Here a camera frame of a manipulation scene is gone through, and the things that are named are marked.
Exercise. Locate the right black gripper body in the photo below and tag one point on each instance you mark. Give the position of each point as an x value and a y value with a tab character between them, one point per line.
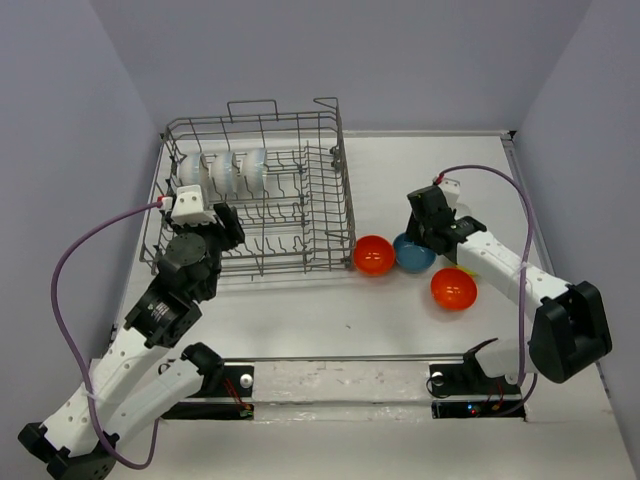
415	230

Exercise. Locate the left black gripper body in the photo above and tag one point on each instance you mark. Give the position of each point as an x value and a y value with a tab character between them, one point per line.
216	239

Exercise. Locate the blue bowl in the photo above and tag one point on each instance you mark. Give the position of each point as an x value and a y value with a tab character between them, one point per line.
411	257

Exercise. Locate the grey wire dish rack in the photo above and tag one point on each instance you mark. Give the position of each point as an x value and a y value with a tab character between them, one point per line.
303	223

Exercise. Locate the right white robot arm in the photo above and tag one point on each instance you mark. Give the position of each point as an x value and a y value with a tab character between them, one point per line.
569	329

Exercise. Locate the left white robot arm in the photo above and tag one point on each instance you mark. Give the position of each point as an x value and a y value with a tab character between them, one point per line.
82	438

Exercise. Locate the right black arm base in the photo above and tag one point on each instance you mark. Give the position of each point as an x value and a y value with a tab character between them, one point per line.
460	391

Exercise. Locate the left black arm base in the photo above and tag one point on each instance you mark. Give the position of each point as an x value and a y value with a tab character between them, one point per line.
228	400

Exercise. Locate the white square dish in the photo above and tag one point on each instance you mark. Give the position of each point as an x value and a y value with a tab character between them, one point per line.
462	210

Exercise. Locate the lime green bowl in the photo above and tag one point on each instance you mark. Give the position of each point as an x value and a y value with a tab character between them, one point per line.
466	271

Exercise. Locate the orange bowl left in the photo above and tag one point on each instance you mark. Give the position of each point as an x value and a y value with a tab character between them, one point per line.
373	255

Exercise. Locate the orange bowl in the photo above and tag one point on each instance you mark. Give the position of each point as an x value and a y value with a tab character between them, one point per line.
453	289
373	255

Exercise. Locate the orange bowl right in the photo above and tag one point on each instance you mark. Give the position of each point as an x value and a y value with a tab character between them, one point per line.
453	289

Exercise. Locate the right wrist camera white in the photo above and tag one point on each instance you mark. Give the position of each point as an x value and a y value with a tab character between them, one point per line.
451	189

